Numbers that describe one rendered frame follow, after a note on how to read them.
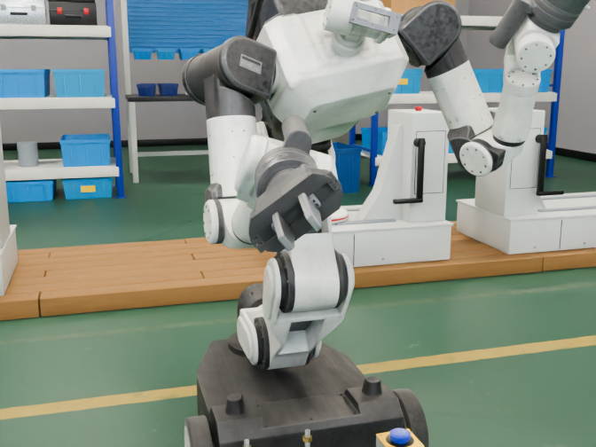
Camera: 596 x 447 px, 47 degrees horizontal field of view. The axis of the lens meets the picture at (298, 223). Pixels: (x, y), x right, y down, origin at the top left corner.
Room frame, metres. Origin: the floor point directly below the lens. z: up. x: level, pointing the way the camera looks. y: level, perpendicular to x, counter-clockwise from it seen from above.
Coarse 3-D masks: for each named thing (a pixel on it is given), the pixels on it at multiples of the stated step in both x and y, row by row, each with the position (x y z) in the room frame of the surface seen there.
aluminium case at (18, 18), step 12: (0, 0) 5.26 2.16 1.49; (12, 0) 5.29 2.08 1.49; (24, 0) 5.31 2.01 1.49; (36, 0) 5.34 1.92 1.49; (0, 12) 5.26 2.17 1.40; (12, 12) 5.26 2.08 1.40; (24, 12) 5.29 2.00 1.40; (36, 12) 5.34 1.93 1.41; (24, 24) 5.31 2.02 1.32; (36, 24) 5.34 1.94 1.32
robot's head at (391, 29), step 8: (352, 8) 1.23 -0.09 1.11; (360, 8) 1.23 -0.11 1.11; (368, 8) 1.23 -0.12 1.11; (376, 8) 1.23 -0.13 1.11; (352, 16) 1.22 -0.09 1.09; (392, 16) 1.23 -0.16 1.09; (400, 16) 1.24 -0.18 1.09; (360, 24) 1.22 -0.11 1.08; (368, 24) 1.23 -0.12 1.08; (376, 24) 1.23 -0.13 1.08; (392, 24) 1.23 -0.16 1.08; (384, 32) 1.24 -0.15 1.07; (392, 32) 1.23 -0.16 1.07; (384, 40) 1.27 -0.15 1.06
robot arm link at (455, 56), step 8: (416, 8) 1.50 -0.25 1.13; (408, 16) 1.49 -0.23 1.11; (456, 48) 1.43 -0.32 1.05; (440, 56) 1.44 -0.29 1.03; (448, 56) 1.42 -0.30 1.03; (456, 56) 1.42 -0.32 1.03; (464, 56) 1.44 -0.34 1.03; (432, 64) 1.45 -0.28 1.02; (440, 64) 1.42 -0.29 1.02; (448, 64) 1.42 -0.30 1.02; (456, 64) 1.42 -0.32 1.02; (432, 72) 1.44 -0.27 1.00; (440, 72) 1.43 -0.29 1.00
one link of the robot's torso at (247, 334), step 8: (240, 312) 1.87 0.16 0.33; (248, 312) 1.86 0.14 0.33; (256, 312) 1.86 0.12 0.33; (240, 320) 1.84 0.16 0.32; (248, 320) 1.79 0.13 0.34; (240, 328) 1.83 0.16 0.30; (248, 328) 1.77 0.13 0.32; (240, 336) 1.83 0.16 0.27; (248, 336) 1.73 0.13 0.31; (256, 336) 1.72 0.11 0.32; (240, 344) 1.84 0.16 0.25; (248, 344) 1.73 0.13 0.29; (256, 344) 1.71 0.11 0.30; (320, 344) 1.77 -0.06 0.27; (248, 352) 1.73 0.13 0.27; (256, 352) 1.70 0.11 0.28; (256, 360) 1.71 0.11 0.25
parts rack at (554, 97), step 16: (464, 16) 6.24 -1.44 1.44; (480, 16) 6.29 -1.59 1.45; (560, 32) 6.51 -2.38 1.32; (560, 48) 6.51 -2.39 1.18; (560, 64) 6.51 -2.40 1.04; (560, 80) 6.52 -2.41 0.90; (400, 96) 6.08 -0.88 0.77; (416, 96) 6.12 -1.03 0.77; (432, 96) 6.16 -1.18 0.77; (496, 96) 6.33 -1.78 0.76; (544, 96) 6.47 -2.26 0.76; (352, 128) 6.55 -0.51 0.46; (352, 144) 6.53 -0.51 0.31; (448, 160) 6.21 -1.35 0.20
